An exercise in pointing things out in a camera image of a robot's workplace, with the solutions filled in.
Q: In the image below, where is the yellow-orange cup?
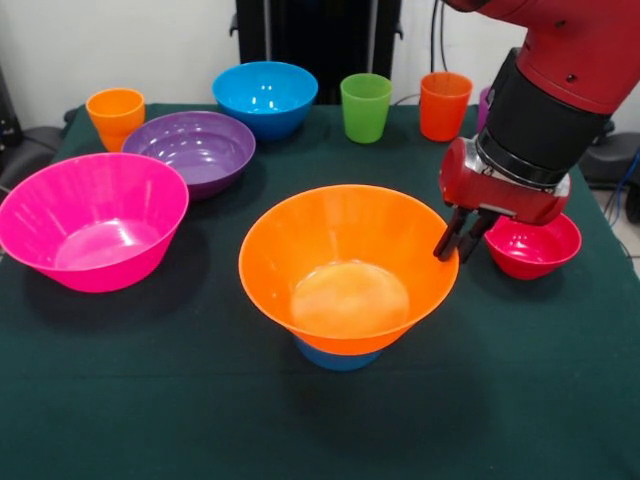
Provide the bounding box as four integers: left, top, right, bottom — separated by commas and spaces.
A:
85, 88, 147, 154

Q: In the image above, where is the large orange bowl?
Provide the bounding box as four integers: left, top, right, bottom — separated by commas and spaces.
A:
238, 183, 460, 356

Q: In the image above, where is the large blue bowl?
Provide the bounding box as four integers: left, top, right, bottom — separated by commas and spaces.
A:
212, 61, 320, 143

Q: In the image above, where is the small blue bowl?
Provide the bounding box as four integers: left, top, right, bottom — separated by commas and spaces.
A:
292, 334, 384, 372

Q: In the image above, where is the dark green tablecloth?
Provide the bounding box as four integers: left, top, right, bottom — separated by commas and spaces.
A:
0, 102, 640, 480

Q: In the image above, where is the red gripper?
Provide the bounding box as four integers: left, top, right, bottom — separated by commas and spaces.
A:
432, 135, 572, 265

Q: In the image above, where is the orange-red cup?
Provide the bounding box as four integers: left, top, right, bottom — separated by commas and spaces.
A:
419, 72, 474, 143

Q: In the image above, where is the purple cup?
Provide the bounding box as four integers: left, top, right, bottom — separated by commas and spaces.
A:
476, 85, 494, 134

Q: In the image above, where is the large pink bowl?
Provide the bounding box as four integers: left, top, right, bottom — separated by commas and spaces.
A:
0, 152, 190, 294

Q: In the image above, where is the small red bowl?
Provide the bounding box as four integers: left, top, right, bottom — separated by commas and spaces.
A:
484, 212, 583, 281

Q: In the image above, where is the green cup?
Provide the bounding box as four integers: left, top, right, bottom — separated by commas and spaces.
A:
339, 73, 393, 145

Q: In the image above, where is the blue cable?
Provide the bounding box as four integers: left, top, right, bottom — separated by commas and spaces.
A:
604, 149, 640, 226

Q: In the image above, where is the purple bowl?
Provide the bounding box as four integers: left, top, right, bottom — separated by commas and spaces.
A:
121, 110, 257, 202

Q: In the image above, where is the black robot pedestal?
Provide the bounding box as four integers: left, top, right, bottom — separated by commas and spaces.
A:
229, 0, 404, 106

